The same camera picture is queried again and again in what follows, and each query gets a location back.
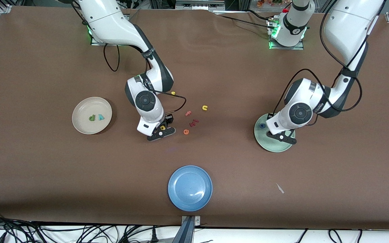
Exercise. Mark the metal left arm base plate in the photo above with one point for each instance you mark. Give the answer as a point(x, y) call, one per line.
point(299, 48)

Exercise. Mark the orange flower decoration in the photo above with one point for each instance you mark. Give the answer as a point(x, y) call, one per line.
point(268, 2)

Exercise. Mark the dark red foam letter m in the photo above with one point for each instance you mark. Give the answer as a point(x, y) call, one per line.
point(194, 123)

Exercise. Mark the white paper scrap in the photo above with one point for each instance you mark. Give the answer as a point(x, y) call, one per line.
point(280, 188)

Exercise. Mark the green foam letter p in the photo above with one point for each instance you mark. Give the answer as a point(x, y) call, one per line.
point(92, 117)

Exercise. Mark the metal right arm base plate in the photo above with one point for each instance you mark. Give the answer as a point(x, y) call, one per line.
point(94, 42)

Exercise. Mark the grey box behind table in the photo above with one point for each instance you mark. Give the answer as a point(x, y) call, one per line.
point(198, 5)

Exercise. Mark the teal foam letter y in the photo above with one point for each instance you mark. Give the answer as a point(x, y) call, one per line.
point(100, 117)

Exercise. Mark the brown table cover sheet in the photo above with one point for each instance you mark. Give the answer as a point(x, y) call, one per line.
point(194, 67)

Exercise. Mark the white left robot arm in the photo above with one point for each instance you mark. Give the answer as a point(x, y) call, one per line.
point(349, 27)

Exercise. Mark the blue plate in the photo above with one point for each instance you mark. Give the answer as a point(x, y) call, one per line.
point(189, 189)

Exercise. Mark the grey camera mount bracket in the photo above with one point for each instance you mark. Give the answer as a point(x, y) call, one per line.
point(187, 233)

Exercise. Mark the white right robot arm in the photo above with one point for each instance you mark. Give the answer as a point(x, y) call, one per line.
point(113, 23)

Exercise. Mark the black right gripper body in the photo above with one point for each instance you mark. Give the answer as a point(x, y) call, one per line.
point(168, 119)

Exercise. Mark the beige brown plate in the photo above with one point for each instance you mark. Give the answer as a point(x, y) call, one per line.
point(86, 111)

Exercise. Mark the pale green plate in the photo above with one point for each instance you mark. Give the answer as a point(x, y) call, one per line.
point(275, 146)

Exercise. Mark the black power plug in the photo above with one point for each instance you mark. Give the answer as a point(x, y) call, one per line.
point(154, 236)

